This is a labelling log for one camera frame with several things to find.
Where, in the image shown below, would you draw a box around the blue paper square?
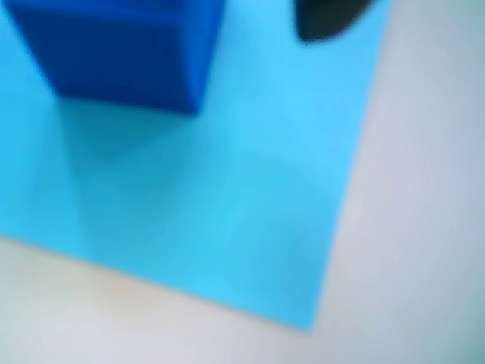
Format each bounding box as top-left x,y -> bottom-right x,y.
0,0 -> 395,334

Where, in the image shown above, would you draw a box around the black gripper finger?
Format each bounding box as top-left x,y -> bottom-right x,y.
294,0 -> 374,42

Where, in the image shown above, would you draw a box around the small blue cube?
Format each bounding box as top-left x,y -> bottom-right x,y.
7,0 -> 228,116

